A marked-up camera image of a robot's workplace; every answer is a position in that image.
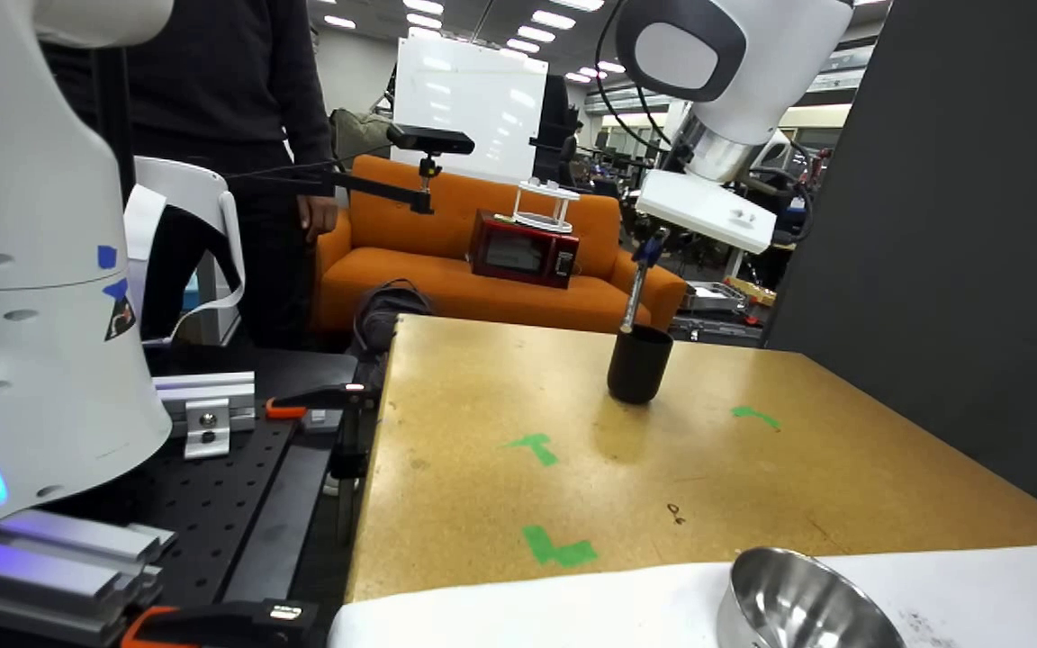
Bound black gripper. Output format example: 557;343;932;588
649;211;721;274

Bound blue capped grey marker pen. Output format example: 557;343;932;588
616;228;673;339

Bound black mug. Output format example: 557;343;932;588
605;325;677;406

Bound bystander hand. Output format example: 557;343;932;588
300;189;346;240

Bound red microwave oven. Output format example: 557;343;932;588
468;208;583;292

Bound white board screen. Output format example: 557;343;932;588
389;31;556;188

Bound orange sofa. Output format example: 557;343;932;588
310;151;691;343

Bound dark grey partition panel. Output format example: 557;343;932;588
761;0;1037;534

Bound black round stool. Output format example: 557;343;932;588
352;278;436;361

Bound steel bowl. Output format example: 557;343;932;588
714;544;906;648

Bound orange black bar clamp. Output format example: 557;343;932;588
118;594;325;648
264;378;383;487

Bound white cloth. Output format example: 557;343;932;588
325;540;1037;648

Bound person in black clothes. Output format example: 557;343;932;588
36;0;346;354

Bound white chair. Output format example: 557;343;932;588
118;151;248;354

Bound silver aluminium extrusion bar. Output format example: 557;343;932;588
149;366;264;423

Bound black perforated breadboard table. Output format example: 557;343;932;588
0;343;391;648

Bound silver aluminium base rails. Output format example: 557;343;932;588
0;507;181;648

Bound white wire rack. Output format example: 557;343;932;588
506;181;578;235

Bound black camera on boom arm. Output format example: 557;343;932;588
228;118;484;219

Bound silver angle bracket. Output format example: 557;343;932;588
181;398;236;464

